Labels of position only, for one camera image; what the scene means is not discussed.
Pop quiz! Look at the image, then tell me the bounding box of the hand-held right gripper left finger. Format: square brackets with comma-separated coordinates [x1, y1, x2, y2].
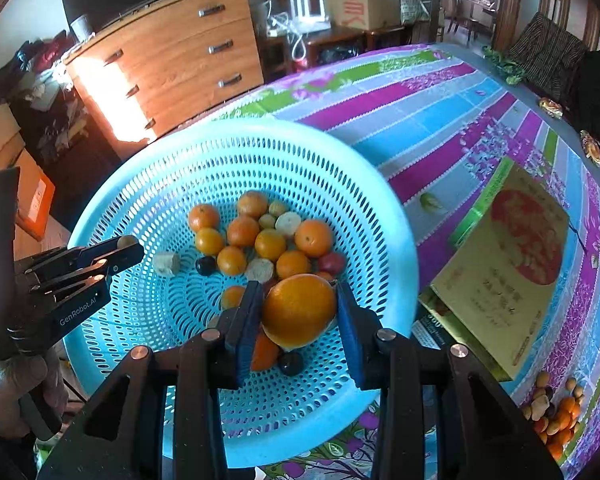
[37, 281, 265, 480]

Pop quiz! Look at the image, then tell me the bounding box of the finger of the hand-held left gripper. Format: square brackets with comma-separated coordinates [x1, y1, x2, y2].
[25, 245, 146, 311]
[15, 236, 123, 273]

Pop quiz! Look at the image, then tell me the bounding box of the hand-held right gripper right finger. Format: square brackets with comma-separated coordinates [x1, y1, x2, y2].
[336, 282, 564, 480]

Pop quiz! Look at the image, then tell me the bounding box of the large orange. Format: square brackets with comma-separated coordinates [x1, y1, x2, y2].
[262, 274, 338, 351]

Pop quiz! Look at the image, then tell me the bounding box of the red tomato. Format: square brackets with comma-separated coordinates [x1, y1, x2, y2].
[320, 252, 347, 275]

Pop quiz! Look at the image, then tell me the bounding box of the group of oranges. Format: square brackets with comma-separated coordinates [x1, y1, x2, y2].
[187, 190, 336, 372]

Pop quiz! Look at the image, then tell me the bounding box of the beige bun piece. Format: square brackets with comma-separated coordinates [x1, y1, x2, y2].
[275, 211, 302, 237]

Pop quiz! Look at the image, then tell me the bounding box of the light blue plastic colander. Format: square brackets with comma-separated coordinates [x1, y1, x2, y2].
[61, 119, 422, 468]

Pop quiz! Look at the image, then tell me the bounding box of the pile of tan apricots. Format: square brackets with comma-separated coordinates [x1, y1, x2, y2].
[522, 370, 586, 433]

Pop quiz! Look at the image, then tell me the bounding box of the pile of oranges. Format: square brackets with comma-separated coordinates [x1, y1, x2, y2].
[532, 395, 583, 461]

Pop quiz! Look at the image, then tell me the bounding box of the person's left hand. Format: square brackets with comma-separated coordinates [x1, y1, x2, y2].
[0, 352, 70, 440]

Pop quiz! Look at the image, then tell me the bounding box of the cardboard box orange label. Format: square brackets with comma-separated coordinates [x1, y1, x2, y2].
[12, 152, 57, 242]

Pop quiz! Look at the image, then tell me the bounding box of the black product box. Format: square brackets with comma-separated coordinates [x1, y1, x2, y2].
[411, 300, 486, 361]

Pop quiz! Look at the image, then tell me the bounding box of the brown cardboard box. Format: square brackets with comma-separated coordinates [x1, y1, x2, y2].
[0, 104, 27, 176]

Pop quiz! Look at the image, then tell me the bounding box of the cluttered clothes heap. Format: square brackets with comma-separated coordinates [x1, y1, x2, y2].
[0, 30, 88, 131]

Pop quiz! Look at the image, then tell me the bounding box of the flat yellow cardboard box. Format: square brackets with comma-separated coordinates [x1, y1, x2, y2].
[419, 156, 572, 382]

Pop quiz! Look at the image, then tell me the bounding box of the white cup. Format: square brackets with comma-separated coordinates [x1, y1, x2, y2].
[70, 14, 94, 42]

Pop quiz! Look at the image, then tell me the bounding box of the wooden dresser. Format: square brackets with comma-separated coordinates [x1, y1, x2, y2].
[62, 0, 266, 143]

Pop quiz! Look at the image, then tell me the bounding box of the floral striped bedsheet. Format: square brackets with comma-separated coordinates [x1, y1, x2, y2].
[200, 42, 600, 480]

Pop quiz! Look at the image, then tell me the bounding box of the dark wooden desk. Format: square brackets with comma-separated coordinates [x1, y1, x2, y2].
[257, 22, 416, 83]

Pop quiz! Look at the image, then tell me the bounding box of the white router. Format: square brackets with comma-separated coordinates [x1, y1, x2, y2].
[287, 0, 331, 25]

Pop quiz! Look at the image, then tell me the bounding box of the green crinkled bag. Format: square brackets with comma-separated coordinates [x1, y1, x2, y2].
[481, 45, 529, 86]

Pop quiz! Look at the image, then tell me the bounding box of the cardboard box red symbol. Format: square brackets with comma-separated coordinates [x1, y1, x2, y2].
[322, 0, 403, 31]

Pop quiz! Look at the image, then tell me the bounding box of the wooden chair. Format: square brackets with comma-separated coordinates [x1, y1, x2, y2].
[442, 0, 481, 46]

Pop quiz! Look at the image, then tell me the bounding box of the patterned shopping bag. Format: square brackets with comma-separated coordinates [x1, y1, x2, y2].
[399, 0, 431, 26]

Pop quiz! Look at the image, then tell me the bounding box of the brown plaid garment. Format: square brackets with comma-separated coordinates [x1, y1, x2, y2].
[507, 11, 588, 106]

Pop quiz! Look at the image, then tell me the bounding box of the white cable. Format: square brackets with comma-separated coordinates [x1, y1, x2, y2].
[265, 0, 311, 61]

